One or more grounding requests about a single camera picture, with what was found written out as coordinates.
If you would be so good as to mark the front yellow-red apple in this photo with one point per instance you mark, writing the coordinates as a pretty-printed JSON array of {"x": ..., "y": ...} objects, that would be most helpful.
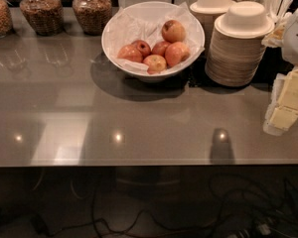
[{"x": 155, "y": 63}]

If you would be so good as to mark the white ceramic bowl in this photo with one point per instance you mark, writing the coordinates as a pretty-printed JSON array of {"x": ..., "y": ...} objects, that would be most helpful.
[{"x": 145, "y": 9}]

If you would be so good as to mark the rear stack of paper bowls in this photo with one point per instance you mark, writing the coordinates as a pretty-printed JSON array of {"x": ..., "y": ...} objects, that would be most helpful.
[{"x": 206, "y": 12}]

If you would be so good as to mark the middle wicker glass jar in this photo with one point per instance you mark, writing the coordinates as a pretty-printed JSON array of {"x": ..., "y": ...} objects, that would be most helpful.
[{"x": 46, "y": 17}]

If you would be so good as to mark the white paper liner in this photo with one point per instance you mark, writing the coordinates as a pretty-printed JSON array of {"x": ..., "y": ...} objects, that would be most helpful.
[{"x": 129, "y": 28}]

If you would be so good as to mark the small dark red apple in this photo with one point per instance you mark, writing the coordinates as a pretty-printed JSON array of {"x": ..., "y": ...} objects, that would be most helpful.
[{"x": 142, "y": 47}]

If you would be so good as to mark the black table mat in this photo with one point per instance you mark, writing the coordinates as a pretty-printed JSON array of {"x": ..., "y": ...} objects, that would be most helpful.
[{"x": 271, "y": 64}]

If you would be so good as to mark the stack of paper bowls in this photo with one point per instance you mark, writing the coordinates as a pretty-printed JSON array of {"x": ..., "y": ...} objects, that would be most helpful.
[
  {"x": 206, "y": 12},
  {"x": 236, "y": 47}
]

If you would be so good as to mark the right yellow-red apple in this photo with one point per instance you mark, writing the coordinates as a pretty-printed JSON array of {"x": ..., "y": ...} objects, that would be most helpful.
[{"x": 176, "y": 53}]

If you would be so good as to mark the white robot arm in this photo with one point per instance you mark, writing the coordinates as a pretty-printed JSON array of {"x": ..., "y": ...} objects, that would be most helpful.
[{"x": 289, "y": 42}]

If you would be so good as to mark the middle red apple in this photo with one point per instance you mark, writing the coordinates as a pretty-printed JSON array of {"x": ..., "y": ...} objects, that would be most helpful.
[{"x": 160, "y": 48}]

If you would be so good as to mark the wicker glass jar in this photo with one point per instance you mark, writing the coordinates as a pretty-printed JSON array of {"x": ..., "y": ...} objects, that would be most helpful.
[
  {"x": 92, "y": 15},
  {"x": 46, "y": 17}
]

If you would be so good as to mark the left red apple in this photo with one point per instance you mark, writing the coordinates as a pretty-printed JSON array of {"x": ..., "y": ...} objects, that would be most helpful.
[{"x": 129, "y": 52}]

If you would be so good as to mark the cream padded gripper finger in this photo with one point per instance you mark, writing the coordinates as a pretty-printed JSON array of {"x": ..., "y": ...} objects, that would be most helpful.
[{"x": 291, "y": 97}]

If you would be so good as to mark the right wicker glass jar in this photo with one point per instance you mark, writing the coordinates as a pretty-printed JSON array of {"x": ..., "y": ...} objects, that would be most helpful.
[{"x": 92, "y": 15}]

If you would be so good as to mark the top yellow-red apple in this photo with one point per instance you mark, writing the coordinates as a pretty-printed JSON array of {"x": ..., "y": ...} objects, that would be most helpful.
[{"x": 173, "y": 31}]

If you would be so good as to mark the front stack of paper bowls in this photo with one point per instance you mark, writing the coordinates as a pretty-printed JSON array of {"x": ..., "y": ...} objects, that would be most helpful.
[{"x": 236, "y": 47}]

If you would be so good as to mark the yellow-red apple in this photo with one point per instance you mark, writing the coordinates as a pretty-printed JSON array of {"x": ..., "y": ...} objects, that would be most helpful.
[
  {"x": 176, "y": 53},
  {"x": 173, "y": 31},
  {"x": 155, "y": 63}
]

